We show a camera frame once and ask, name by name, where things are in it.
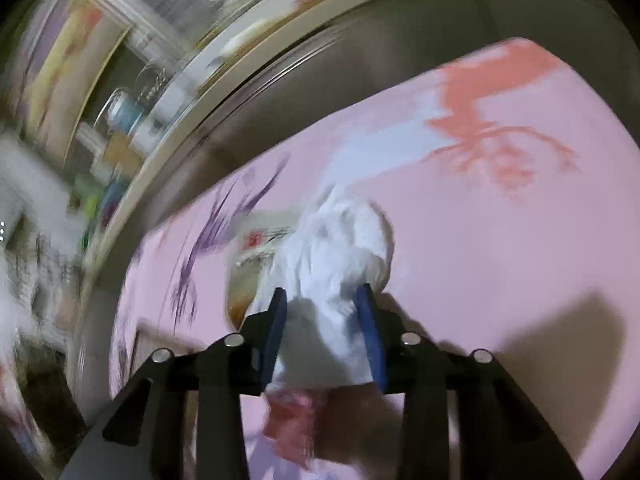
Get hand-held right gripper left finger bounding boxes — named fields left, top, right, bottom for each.
left=60, top=287, right=288, bottom=480

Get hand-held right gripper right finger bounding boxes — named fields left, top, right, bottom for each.
left=352, top=282, right=583, bottom=480

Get white printed packet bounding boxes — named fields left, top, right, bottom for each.
left=227, top=210, right=301, bottom=326

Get white tissue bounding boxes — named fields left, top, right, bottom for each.
left=247, top=187, right=396, bottom=393

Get pink floral tablecloth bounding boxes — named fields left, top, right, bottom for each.
left=107, top=35, right=640, bottom=480

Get wooden cutting board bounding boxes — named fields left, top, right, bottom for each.
left=102, top=132, right=143, bottom=176

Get blue label tub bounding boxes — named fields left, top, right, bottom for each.
left=107, top=95, right=146, bottom=131

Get grey kitchen cabinets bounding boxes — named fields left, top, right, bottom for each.
left=65, top=0, right=640, bottom=411

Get fruit print wall poster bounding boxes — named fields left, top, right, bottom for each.
left=20, top=0, right=126, bottom=136

